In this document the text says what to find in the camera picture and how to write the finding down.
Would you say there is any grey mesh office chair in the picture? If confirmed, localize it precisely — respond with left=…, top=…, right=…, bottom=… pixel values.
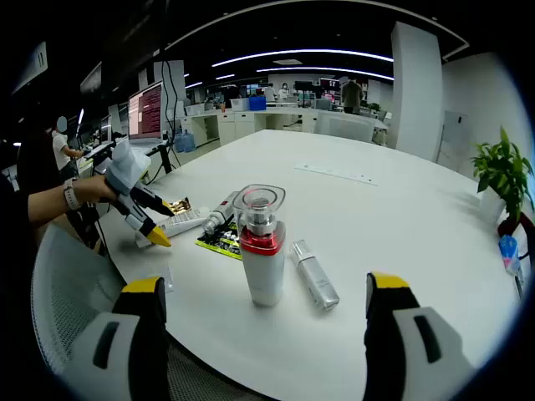
left=31, top=225, right=260, bottom=401

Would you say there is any green plant white pot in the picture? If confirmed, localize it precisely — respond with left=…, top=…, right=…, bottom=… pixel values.
left=470, top=126, right=535, bottom=226

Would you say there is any white wristwatch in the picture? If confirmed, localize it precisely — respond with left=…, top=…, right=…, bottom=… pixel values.
left=62, top=176, right=84, bottom=211

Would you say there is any person's left hand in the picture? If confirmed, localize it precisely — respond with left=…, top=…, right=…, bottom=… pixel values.
left=76, top=173, right=119, bottom=205

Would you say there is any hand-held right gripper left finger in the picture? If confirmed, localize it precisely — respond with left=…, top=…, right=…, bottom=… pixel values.
left=62, top=275, right=171, bottom=401

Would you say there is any computer monitor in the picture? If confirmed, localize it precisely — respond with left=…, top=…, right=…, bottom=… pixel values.
left=127, top=81, right=165, bottom=146

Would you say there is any dark red plant pot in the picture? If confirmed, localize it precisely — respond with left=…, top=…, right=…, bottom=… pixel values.
left=497, top=212, right=524, bottom=240

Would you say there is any green black packet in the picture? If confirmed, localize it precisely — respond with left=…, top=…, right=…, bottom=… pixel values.
left=195, top=221, right=244, bottom=261

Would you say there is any white table cable cover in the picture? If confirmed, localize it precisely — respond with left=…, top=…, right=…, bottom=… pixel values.
left=293, top=162, right=378, bottom=187

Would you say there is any blue plastic packet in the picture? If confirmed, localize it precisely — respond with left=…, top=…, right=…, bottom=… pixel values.
left=497, top=234, right=522, bottom=273

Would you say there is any white office chair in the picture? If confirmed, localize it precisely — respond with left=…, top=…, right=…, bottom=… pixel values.
left=312, top=109, right=378, bottom=146

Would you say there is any blue water jug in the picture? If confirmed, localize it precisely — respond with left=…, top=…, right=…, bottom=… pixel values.
left=175, top=129, right=196, bottom=154

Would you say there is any gold foil sachet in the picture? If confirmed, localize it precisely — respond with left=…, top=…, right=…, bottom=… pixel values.
left=166, top=198, right=193, bottom=215

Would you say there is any hanging black monitor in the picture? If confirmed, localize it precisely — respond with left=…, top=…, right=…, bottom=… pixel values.
left=79, top=62, right=104, bottom=95

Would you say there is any small white skincare bottle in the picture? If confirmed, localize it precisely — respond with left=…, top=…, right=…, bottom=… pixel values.
left=201, top=190, right=240, bottom=237
left=288, top=239, right=341, bottom=312

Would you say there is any large white skincare bottle red collar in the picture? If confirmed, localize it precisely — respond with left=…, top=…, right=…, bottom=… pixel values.
left=232, top=183, right=288, bottom=308

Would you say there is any white skincare tube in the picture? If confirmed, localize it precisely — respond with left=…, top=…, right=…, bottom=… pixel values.
left=135, top=207, right=209, bottom=248

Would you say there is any white standing desk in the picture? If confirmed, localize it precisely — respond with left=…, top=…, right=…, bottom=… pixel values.
left=83, top=140, right=173, bottom=177

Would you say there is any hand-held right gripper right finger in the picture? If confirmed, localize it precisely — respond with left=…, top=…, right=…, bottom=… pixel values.
left=361, top=272, right=473, bottom=401

